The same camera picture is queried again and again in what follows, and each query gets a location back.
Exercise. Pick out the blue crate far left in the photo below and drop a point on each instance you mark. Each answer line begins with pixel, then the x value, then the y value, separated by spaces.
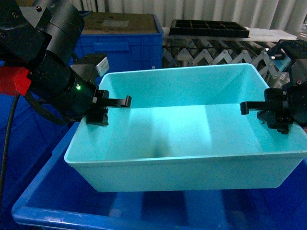
pixel 32 138

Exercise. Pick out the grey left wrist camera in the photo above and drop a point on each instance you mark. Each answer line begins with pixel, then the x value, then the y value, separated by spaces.
pixel 91 65

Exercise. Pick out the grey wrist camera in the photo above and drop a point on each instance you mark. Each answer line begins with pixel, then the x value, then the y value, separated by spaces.
pixel 91 65
pixel 286 52

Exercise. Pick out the blue open bin right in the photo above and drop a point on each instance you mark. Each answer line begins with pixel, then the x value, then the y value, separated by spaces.
pixel 60 199

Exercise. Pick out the teal plastic tray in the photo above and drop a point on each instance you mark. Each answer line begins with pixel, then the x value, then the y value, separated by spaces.
pixel 185 131

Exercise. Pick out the black compartment tray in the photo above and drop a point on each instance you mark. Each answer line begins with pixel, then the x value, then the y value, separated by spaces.
pixel 208 28

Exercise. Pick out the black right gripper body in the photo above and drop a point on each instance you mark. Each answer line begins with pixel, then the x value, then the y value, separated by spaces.
pixel 293 95

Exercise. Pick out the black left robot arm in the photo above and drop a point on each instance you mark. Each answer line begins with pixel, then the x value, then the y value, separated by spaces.
pixel 37 47

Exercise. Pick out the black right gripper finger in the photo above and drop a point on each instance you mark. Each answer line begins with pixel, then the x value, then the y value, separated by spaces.
pixel 278 120
pixel 246 107

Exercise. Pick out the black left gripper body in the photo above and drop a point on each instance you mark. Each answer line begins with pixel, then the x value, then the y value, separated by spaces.
pixel 55 82

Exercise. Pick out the white foam board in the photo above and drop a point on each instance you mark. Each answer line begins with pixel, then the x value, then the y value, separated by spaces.
pixel 255 34

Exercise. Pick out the expandable roller conveyor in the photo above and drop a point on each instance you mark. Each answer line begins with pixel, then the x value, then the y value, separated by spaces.
pixel 201 52

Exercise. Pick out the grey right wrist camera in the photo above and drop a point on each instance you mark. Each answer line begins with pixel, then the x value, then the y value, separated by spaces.
pixel 286 52

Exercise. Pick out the blue ribbed crate upper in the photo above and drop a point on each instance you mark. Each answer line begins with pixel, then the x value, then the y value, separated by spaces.
pixel 125 52

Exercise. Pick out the brown cardboard sheet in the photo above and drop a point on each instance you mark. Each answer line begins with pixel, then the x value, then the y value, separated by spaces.
pixel 106 23

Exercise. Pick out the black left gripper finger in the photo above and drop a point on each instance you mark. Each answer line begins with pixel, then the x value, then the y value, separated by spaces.
pixel 97 116
pixel 114 102

